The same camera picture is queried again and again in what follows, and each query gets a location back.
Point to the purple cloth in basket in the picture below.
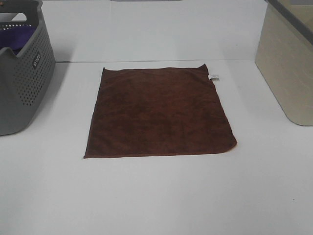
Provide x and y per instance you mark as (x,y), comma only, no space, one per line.
(16,38)

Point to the brown microfiber towel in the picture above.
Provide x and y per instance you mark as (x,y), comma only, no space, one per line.
(158,112)

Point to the beige plastic bin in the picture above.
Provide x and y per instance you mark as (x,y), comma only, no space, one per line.
(285,57)

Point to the grey perforated laundry basket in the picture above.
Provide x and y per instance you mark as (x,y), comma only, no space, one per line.
(25,77)

